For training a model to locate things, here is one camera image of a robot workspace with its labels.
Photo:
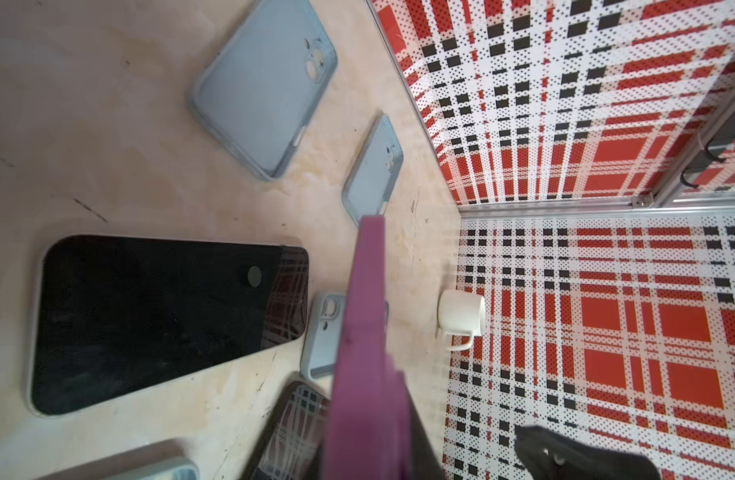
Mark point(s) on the black phone lower right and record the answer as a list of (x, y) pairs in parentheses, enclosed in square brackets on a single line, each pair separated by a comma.
[(290, 446)]

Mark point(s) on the purple black phone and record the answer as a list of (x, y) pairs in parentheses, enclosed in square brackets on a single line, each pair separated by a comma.
[(369, 424)]

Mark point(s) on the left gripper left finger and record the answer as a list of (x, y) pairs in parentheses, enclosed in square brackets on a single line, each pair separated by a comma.
[(419, 460)]

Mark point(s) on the blue case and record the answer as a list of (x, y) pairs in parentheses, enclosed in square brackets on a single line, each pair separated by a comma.
[(372, 180), (262, 90), (323, 336), (162, 460)]

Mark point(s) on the black phone centre horizontal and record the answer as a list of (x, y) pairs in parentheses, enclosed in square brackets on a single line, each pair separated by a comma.
[(117, 315)]

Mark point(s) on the white mug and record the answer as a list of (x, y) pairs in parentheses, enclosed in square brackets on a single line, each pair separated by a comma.
[(461, 313)]

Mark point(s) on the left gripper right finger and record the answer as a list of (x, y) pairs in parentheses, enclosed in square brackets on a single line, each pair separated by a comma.
[(548, 455)]

